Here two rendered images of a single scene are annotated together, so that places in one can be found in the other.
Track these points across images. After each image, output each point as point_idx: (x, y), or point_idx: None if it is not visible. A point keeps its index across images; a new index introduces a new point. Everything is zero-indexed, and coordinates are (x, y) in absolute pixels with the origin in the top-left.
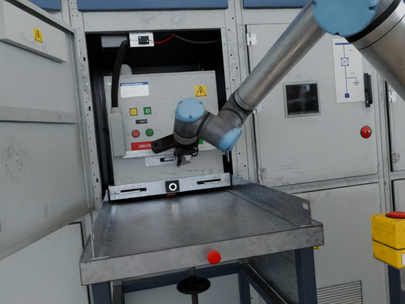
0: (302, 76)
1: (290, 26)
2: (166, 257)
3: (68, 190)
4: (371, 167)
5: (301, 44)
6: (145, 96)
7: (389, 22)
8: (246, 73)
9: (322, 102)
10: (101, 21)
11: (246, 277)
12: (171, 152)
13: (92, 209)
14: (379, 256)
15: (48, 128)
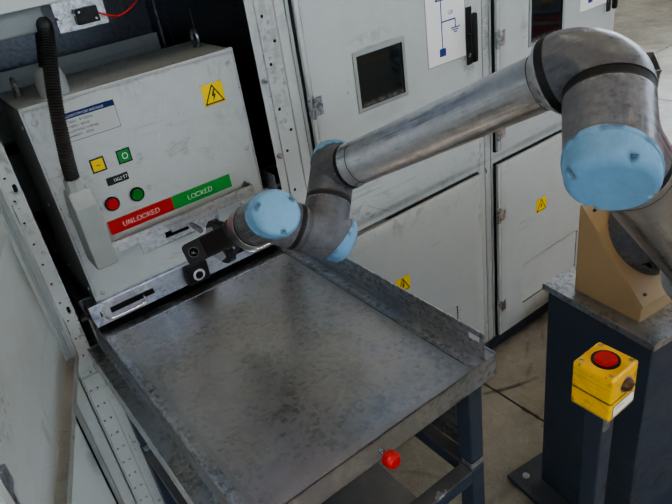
0: (379, 34)
1: (469, 105)
2: (330, 482)
3: (44, 363)
4: (472, 156)
5: (484, 133)
6: (114, 130)
7: (660, 192)
8: (291, 46)
9: (410, 72)
10: None
11: None
12: (187, 221)
13: (77, 361)
14: (582, 403)
15: None
